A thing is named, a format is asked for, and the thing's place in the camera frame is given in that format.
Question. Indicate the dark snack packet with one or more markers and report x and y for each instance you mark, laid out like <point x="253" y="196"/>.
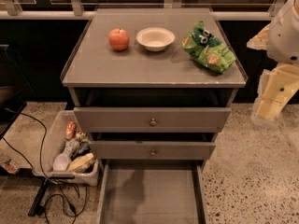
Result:
<point x="83" y="149"/>

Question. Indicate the white railing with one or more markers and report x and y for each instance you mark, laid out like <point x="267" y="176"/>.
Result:
<point x="46" y="14"/>

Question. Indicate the grey bottom drawer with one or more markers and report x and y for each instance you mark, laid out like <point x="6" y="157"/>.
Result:
<point x="152" y="192"/>

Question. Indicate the yellow snack bag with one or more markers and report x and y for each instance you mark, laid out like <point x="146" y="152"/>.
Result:
<point x="82" y="163"/>

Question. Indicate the grey middle drawer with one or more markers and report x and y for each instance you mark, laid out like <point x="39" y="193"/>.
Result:
<point x="152" y="150"/>

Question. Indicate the black stand leg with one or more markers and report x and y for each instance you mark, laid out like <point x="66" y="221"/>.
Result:
<point x="37" y="209"/>

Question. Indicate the grey drawer cabinet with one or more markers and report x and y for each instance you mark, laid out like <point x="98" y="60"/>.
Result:
<point x="99" y="76"/>

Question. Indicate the grey drawer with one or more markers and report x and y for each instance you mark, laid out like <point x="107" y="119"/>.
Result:
<point x="152" y="192"/>
<point x="152" y="150"/>
<point x="151" y="119"/>

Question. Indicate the green rice chip bag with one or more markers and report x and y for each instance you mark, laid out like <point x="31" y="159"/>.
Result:
<point x="207" y="50"/>

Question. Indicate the grey top drawer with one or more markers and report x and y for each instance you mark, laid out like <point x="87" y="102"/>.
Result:
<point x="151" y="119"/>

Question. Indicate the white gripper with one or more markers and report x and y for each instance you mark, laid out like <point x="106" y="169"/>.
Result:
<point x="284" y="36"/>

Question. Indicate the white plastic bottle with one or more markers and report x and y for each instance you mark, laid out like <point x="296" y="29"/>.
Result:
<point x="63" y="160"/>

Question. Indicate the red snack can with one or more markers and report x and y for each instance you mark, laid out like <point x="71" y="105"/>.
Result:
<point x="70" y="130"/>

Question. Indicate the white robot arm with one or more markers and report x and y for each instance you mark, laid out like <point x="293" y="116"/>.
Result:
<point x="280" y="40"/>

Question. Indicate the red white floor wrapper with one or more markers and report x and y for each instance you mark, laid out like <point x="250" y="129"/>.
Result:
<point x="10" y="166"/>

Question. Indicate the red apple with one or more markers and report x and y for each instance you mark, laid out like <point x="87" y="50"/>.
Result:
<point x="118" y="39"/>

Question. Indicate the clear plastic bin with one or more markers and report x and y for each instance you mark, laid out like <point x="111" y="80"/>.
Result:
<point x="53" y="145"/>

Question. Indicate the white paper bowl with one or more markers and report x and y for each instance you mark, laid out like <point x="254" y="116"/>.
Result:
<point x="155" y="38"/>

